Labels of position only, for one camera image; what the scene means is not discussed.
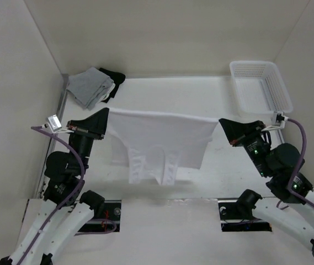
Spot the right metal table rail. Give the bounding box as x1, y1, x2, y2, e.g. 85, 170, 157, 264
272, 115, 286, 144

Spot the white plastic basket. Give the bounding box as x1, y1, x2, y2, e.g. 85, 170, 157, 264
229, 61, 294, 117

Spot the white tank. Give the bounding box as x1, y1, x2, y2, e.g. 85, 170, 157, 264
101, 83, 115, 101
107, 108, 219, 186

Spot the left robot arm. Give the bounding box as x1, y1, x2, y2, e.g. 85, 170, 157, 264
0, 108, 109, 264

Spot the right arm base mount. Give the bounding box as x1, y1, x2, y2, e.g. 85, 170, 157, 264
218, 189, 272, 232

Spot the folded grey tank top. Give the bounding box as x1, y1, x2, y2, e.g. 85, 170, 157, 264
67, 67, 114, 110

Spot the metal table rail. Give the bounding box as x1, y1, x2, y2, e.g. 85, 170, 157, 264
272, 115, 286, 144
36, 73, 70, 199

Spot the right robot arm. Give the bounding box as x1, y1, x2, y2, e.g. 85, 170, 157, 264
219, 113, 314, 257

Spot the left metal table rail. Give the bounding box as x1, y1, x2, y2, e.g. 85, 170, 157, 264
36, 73, 70, 199

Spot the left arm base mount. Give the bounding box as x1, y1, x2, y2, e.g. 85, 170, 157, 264
78, 200, 122, 234

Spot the folded black tank top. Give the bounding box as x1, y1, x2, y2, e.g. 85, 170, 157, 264
99, 67, 126, 103

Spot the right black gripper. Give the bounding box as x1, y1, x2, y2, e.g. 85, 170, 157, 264
219, 118, 272, 176

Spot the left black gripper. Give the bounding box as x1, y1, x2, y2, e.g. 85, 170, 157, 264
68, 107, 110, 174

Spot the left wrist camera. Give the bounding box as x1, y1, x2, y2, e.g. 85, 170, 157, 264
47, 115, 68, 134

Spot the folded white tank top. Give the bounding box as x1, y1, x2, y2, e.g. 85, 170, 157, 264
101, 83, 115, 101

